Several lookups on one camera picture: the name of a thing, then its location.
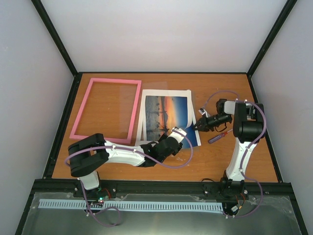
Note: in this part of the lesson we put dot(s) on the white photo mat board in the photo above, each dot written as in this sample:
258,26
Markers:
145,92

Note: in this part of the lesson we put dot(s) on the pink wooden picture frame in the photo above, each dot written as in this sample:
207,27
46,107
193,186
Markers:
84,101

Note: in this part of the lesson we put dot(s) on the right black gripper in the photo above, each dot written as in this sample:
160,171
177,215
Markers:
205,127

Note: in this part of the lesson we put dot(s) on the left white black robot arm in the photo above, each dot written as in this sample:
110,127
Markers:
87,155

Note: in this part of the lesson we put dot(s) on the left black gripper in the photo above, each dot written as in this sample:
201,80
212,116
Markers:
177,150

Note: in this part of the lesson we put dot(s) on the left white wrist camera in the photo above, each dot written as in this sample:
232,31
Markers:
178,134

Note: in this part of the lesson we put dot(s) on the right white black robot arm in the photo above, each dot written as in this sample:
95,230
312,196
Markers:
249,126

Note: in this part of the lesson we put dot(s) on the sunset photo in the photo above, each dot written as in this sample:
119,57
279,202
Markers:
163,113

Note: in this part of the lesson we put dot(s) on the black mounting rail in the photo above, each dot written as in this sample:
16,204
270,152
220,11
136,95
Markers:
205,189

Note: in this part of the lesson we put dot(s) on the light blue slotted cable duct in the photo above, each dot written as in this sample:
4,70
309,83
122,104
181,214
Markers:
133,206

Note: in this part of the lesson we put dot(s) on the blue red handled screwdriver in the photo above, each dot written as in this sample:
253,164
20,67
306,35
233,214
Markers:
219,136

